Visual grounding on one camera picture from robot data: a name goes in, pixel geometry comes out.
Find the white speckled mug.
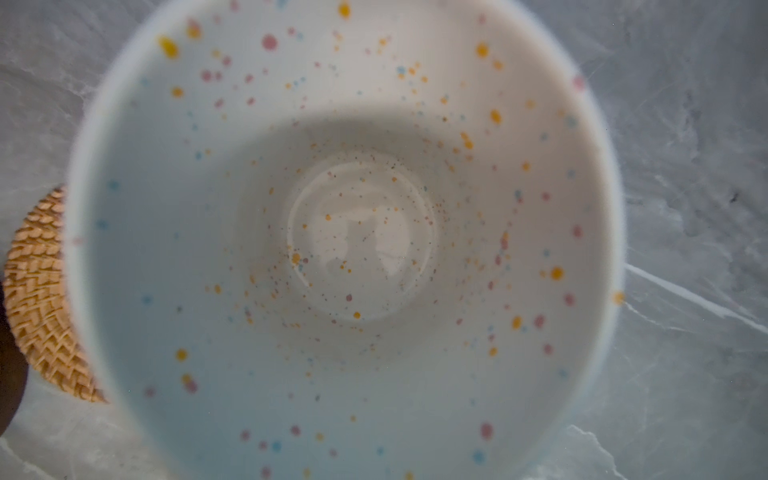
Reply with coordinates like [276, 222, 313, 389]
[65, 1, 626, 479]

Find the dark brown scratched coaster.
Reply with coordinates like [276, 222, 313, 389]
[0, 310, 28, 435]

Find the woven rattan coaster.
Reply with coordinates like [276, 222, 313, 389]
[2, 186, 106, 403]

